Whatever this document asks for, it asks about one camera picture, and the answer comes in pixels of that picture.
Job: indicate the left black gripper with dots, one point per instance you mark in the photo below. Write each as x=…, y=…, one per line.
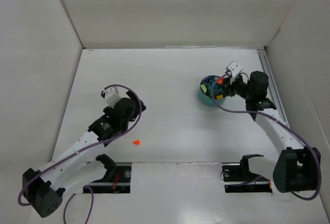
x=136, y=102

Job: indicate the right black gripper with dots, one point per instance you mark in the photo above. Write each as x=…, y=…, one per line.
x=229, y=85

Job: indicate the lime green lego brick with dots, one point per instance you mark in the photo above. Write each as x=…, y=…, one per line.
x=203, y=89

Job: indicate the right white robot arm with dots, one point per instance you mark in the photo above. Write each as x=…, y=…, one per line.
x=298, y=165

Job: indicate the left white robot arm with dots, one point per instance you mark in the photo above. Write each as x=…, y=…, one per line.
x=85, y=161

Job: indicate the teal round divided container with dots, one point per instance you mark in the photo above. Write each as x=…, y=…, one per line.
x=207, y=99

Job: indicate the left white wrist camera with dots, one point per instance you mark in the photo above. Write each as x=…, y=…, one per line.
x=111, y=96

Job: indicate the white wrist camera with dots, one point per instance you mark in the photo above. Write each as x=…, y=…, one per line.
x=233, y=69
x=111, y=96

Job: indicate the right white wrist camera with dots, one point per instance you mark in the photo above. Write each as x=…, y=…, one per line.
x=233, y=69

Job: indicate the aluminium rail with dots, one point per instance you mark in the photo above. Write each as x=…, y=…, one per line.
x=273, y=91

